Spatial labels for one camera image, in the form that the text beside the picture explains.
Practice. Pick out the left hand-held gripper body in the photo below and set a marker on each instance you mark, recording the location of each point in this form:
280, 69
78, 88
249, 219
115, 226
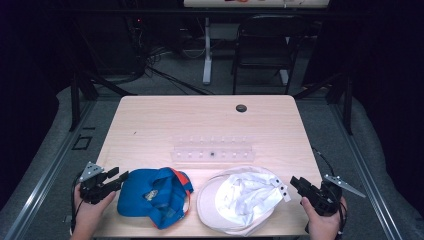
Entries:
95, 191

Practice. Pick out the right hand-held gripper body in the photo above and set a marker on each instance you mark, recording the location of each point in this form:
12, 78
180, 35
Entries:
325, 201

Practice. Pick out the white cap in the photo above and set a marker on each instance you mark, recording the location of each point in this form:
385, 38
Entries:
243, 200

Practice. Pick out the person's left hand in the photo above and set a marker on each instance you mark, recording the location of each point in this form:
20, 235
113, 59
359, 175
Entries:
88, 215

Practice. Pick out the person's right hand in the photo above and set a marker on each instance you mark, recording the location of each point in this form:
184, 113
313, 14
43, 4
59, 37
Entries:
325, 226

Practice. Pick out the black metal stand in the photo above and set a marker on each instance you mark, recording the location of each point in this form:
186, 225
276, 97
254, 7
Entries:
347, 103
76, 100

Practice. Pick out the clear acrylic rack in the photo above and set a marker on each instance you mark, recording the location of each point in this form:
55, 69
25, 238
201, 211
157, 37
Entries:
213, 155

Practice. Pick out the dark round table grommet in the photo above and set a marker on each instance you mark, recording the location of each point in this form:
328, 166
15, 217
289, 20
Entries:
241, 108

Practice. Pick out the black folding chair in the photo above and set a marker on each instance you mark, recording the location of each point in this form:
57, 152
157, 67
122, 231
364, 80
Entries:
266, 50

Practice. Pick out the white desk leg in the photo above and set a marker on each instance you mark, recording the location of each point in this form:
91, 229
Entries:
207, 53

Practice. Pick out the aluminium rail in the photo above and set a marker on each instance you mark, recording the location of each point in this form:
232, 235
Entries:
43, 180
366, 180

